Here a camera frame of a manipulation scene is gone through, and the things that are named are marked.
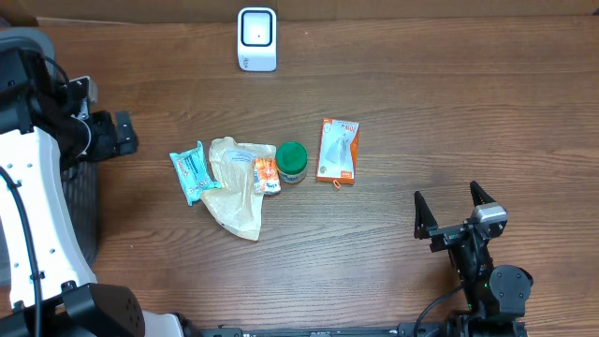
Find orange white box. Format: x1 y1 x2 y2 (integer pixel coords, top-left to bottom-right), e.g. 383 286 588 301
316 118 359 189

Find beige plastic bag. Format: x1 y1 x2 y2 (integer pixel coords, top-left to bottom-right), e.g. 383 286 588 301
200 137 276 241

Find teal wipes packet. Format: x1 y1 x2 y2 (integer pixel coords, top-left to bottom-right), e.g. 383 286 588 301
169 140 221 206

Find grey plastic mesh basket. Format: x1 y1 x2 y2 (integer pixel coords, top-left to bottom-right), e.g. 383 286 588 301
1 28 98 288

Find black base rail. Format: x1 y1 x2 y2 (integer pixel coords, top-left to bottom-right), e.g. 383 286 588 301
197 323 528 337

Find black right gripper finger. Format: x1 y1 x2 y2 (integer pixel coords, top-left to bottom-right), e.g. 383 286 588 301
469 181 495 206
414 191 438 240

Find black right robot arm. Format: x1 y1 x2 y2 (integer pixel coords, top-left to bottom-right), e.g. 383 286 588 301
406 181 533 337

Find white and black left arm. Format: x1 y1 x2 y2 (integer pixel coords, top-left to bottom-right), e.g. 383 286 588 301
1 47 192 336

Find white barcode scanner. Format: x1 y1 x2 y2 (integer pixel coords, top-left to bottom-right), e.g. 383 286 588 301
237 7 277 72

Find green lid jar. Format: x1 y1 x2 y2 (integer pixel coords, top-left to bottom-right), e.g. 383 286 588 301
275 141 308 183

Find small orange white packet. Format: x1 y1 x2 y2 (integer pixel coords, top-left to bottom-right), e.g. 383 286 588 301
254 157 281 195

